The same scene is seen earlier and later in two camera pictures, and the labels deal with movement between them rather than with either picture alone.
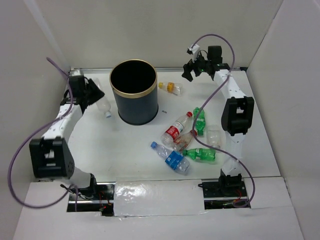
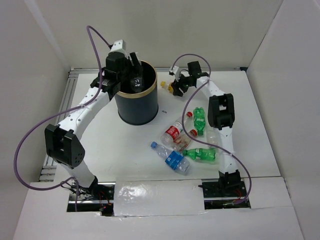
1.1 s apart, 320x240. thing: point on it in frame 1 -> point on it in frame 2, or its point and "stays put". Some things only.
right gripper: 188,67 -> 177,85
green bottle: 200,122 stays put
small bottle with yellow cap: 176,88 stays put
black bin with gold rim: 134,83 stays put
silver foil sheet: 158,197 stays put
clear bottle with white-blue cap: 103,104 -> 137,84
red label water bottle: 169,137 stays put
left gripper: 98,92 -> 137,67
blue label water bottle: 176,160 stays put
